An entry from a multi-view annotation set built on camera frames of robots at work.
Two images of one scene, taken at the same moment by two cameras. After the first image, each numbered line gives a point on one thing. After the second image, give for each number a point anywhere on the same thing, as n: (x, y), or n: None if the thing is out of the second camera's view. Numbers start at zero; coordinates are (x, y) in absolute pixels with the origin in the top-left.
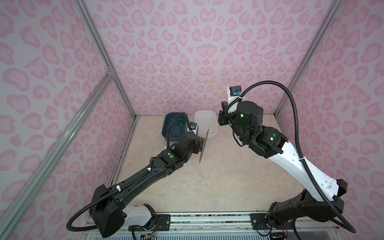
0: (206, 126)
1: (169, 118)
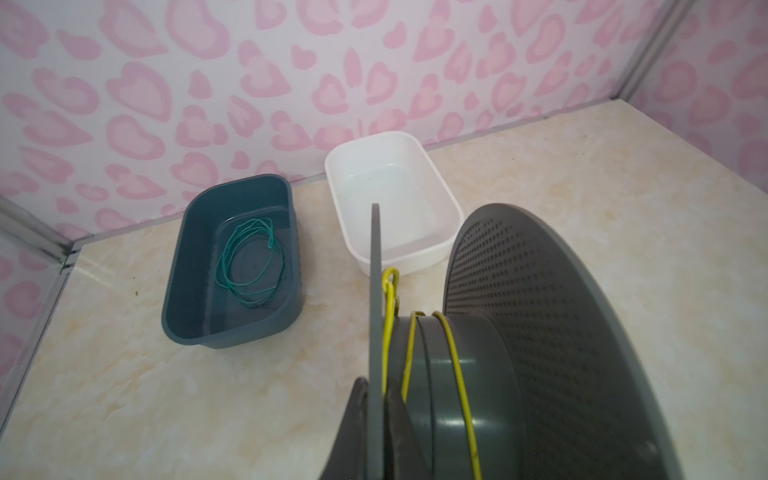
0: (421, 214)
1: (235, 266)
